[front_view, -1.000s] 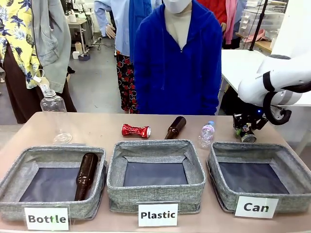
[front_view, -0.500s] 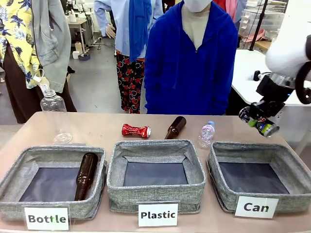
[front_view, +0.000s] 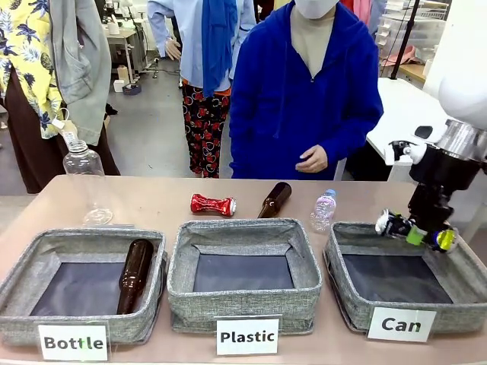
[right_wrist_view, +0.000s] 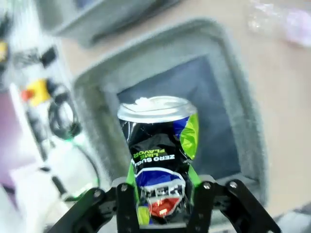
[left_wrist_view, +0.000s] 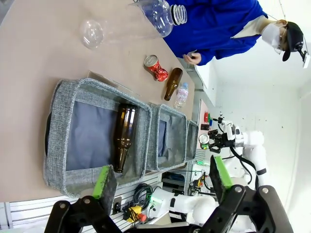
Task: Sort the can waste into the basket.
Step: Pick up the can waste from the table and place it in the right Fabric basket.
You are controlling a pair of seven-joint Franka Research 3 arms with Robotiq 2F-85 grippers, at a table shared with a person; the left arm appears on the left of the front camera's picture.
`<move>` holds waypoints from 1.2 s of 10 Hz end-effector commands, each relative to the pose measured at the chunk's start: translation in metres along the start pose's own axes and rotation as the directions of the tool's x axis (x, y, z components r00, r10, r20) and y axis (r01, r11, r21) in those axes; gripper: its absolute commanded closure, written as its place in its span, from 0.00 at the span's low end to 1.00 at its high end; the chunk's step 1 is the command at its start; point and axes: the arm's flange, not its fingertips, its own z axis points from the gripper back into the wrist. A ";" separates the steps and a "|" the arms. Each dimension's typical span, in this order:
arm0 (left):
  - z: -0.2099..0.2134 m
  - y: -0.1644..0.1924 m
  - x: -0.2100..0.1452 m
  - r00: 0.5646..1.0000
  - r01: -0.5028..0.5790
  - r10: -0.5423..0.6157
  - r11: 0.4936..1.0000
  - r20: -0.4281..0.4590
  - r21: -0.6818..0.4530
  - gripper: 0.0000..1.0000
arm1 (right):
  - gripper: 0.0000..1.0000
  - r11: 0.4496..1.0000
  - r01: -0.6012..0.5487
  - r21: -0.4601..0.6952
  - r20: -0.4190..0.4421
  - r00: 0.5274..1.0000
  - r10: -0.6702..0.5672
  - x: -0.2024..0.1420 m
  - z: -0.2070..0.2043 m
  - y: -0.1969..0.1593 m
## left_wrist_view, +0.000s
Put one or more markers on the large grey fabric basket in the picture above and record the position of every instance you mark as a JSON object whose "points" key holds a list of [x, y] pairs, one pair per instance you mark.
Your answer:
{"points": [[92, 136]]}

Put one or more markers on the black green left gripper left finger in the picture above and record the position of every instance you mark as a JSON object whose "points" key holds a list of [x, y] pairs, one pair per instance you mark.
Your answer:
{"points": [[107, 184]]}

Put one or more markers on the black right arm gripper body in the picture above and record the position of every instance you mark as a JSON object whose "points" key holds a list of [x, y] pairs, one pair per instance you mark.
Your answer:
{"points": [[227, 140]]}

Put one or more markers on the crushed red soda can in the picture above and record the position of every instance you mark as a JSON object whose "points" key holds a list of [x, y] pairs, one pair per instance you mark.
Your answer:
{"points": [[156, 69]]}

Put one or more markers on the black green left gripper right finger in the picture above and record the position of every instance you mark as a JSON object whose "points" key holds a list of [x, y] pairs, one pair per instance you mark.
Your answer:
{"points": [[218, 177]]}

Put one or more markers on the clear plastic cup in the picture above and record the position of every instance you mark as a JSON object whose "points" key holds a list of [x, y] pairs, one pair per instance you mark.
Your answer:
{"points": [[92, 34]]}

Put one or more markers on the silver can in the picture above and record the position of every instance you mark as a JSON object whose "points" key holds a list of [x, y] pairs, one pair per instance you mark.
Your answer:
{"points": [[203, 139]]}

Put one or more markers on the yellow emergency stop box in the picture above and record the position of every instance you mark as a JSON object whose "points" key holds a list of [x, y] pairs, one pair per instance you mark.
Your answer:
{"points": [[133, 213]]}

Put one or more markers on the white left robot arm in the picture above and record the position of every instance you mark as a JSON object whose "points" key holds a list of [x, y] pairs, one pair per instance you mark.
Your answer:
{"points": [[184, 204]]}

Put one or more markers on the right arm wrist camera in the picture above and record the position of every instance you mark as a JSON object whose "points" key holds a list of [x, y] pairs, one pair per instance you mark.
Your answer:
{"points": [[226, 125]]}

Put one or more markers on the small crumpled clear plastic bottle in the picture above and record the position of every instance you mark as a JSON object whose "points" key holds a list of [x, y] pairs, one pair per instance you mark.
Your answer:
{"points": [[181, 97]]}

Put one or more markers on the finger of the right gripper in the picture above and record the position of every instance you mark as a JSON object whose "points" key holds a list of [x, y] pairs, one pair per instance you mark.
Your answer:
{"points": [[213, 134], [215, 148]]}

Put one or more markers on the person's left hand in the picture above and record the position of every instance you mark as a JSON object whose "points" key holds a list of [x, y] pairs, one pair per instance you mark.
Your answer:
{"points": [[193, 58]]}

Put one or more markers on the red green blue button set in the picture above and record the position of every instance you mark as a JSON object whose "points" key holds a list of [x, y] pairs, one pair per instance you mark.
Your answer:
{"points": [[207, 117]]}

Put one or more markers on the person in blue jacket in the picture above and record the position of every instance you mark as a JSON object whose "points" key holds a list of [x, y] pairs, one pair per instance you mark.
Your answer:
{"points": [[218, 26]]}

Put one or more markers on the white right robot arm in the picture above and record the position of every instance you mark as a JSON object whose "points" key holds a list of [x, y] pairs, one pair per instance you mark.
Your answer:
{"points": [[256, 150]]}

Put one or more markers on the large clear plastic bottle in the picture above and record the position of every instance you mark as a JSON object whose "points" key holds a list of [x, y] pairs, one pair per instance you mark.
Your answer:
{"points": [[160, 17]]}

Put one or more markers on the brown glass bottle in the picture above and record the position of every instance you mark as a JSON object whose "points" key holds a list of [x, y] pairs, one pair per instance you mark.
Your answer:
{"points": [[124, 136], [173, 83]]}

